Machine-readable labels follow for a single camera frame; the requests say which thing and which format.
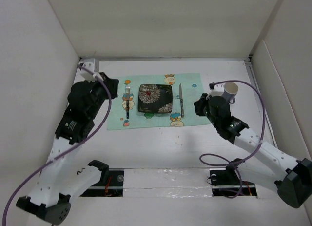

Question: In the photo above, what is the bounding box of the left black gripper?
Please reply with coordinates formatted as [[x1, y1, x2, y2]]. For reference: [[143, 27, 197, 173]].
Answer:
[[90, 71, 120, 116]]

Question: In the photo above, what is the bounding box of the metal fork patterned handle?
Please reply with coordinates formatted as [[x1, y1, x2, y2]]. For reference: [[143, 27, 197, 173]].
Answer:
[[125, 85, 130, 119]]

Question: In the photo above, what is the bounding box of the steak knife patterned handle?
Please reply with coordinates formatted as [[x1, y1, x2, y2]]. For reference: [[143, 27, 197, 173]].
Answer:
[[179, 83, 184, 117]]

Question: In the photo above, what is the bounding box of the green cartoon print cloth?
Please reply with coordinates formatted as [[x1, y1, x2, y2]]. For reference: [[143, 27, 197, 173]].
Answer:
[[107, 73, 209, 130]]

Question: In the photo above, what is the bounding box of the purple ceramic mug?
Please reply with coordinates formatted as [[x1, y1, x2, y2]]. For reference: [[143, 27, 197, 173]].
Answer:
[[222, 82, 239, 104]]

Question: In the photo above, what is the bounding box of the black floral square plate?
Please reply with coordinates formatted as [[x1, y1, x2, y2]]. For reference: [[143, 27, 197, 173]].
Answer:
[[137, 84, 173, 114]]

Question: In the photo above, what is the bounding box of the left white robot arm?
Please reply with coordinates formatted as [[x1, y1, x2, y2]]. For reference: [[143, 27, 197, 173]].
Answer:
[[16, 72, 119, 226]]

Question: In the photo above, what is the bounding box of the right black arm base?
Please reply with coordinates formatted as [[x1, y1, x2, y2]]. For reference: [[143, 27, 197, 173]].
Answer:
[[206, 167, 258, 198]]

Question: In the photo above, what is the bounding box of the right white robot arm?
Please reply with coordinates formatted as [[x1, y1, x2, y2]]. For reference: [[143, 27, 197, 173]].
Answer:
[[194, 93, 312, 208]]

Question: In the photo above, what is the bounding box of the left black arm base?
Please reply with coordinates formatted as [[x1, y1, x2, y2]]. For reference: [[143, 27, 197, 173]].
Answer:
[[81, 169, 124, 197]]

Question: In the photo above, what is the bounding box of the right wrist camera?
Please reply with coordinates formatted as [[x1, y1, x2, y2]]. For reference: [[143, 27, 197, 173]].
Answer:
[[209, 82, 224, 97]]

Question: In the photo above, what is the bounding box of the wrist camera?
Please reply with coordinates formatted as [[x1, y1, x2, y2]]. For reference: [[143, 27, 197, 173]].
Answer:
[[209, 82, 224, 97], [78, 58, 99, 81]]

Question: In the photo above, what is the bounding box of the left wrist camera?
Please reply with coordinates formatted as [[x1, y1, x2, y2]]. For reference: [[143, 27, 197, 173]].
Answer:
[[78, 58, 99, 81]]

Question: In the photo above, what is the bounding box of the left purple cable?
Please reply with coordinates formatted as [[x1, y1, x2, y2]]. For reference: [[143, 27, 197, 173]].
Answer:
[[0, 63, 113, 226]]

